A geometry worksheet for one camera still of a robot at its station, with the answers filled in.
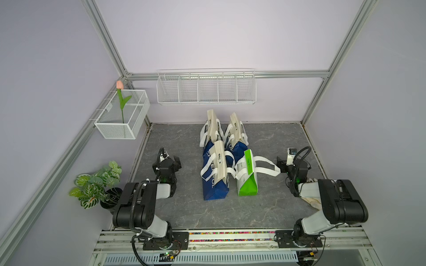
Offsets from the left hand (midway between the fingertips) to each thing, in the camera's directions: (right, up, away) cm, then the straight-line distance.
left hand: (167, 159), depth 92 cm
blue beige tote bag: (+29, -1, -21) cm, 36 cm away
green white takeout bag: (+41, -3, -22) cm, 47 cm away
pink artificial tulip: (-20, +30, -9) cm, 37 cm away
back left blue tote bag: (+25, +15, -11) cm, 31 cm away
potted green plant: (-18, -8, -27) cm, 34 cm away
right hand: (+68, +2, +2) cm, 68 cm away
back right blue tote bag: (+41, +8, -4) cm, 42 cm away
